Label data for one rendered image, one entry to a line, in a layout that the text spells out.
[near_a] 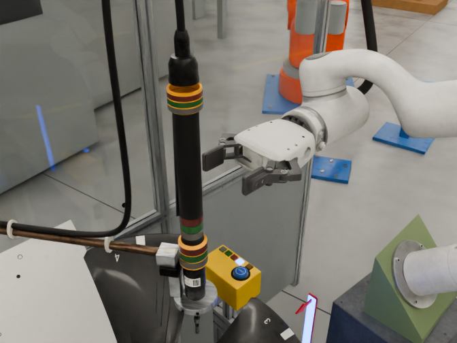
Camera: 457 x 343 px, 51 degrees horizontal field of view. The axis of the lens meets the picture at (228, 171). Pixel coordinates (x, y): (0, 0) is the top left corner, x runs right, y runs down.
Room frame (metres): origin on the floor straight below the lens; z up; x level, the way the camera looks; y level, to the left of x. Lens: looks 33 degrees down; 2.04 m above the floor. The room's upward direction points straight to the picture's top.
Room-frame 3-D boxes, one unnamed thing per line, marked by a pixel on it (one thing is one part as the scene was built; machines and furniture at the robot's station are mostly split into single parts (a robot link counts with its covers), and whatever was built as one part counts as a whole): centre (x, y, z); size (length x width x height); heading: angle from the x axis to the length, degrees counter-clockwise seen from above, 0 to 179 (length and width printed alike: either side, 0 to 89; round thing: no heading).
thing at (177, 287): (0.53, 0.06, 1.50); 0.09 x 0.07 x 0.10; 79
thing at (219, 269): (0.99, 0.00, 1.02); 0.16 x 0.10 x 0.11; 44
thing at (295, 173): (0.60, -0.08, 1.66); 0.08 x 0.06 x 0.01; 36
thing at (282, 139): (0.66, -0.08, 1.66); 0.11 x 0.10 x 0.07; 134
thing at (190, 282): (0.53, 0.05, 1.66); 0.04 x 0.04 x 0.46
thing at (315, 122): (0.70, -0.12, 1.66); 0.09 x 0.03 x 0.08; 44
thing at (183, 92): (0.53, 0.05, 1.80); 0.04 x 0.04 x 0.03
